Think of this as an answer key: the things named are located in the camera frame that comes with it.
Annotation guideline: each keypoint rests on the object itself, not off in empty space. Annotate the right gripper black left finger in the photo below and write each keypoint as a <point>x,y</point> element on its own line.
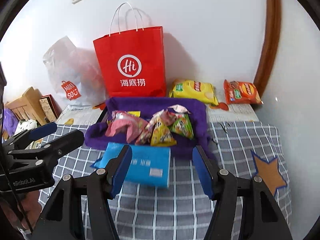
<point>82,199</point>

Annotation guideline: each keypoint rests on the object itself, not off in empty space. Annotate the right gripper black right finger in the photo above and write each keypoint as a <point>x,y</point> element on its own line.
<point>261,215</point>

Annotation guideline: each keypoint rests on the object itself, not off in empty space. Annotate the blue tissue pack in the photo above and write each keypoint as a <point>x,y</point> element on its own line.
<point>147,163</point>

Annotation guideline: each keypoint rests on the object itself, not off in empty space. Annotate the person's left hand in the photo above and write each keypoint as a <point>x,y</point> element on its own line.
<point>12,217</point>

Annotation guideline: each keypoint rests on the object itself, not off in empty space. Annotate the patterned gift box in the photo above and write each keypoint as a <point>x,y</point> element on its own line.
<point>50,107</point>

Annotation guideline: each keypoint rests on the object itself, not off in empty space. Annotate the purple fabric basket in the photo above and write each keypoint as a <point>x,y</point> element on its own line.
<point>95,135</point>

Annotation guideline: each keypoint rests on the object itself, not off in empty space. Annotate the white Miniso plastic bag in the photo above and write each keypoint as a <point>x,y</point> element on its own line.
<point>74,74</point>

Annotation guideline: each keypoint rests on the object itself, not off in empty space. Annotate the large pink snack bag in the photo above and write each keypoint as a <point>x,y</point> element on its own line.
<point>123,122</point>

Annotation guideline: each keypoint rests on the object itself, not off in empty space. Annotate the green snack packet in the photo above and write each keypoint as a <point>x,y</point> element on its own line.
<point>182,126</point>

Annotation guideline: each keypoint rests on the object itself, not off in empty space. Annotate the orange chips bag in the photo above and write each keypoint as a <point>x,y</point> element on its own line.
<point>237,92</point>

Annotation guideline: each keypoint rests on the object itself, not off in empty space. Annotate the yellow snack packet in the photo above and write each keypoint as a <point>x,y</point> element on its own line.
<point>161,135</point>

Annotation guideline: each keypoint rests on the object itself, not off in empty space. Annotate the white red torn wrapper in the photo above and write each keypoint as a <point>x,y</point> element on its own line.
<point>168,116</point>

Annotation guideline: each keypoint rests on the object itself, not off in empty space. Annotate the red Haidilao paper bag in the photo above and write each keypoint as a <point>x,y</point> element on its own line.
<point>132,62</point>

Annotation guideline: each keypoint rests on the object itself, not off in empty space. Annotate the yellow chips bag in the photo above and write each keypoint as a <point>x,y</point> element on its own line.
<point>189,89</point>

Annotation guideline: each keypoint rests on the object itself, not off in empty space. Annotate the brown wooden door frame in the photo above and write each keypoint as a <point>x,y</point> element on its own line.
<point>270,45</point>

